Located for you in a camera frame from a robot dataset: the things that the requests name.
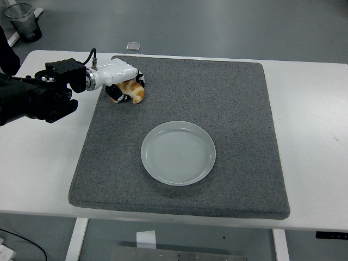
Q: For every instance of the small grey floor object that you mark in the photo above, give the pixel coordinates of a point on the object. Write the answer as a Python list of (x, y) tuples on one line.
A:
[(133, 46)]

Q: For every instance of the person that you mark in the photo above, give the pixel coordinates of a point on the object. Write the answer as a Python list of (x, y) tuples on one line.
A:
[(9, 59)]

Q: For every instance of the white power strip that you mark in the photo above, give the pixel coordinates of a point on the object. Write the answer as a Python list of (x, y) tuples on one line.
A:
[(5, 251)]

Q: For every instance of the black mesh waste bin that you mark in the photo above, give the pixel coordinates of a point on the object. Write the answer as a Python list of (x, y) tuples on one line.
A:
[(23, 21)]

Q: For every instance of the black table control panel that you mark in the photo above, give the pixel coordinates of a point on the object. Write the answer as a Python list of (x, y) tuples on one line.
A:
[(331, 235)]

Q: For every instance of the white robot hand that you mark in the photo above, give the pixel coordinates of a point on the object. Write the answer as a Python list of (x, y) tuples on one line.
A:
[(117, 72)]

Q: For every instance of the white paper piece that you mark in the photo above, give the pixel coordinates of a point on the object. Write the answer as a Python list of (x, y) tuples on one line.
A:
[(146, 239)]

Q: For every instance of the golden croissant bread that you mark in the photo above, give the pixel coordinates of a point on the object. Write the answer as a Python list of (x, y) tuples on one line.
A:
[(137, 91)]

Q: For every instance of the pale grey round plate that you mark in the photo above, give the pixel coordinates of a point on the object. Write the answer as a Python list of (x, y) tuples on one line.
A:
[(178, 155)]

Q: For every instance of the grey felt mat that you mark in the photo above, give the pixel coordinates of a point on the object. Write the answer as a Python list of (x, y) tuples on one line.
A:
[(217, 108)]

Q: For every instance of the grey metal plate with screws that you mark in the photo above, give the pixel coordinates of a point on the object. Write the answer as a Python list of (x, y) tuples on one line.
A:
[(176, 255)]

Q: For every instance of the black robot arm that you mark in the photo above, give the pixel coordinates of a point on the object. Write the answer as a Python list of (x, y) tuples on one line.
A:
[(40, 98)]

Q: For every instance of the white table leg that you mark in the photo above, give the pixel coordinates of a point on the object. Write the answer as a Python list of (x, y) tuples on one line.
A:
[(77, 239), (281, 244)]

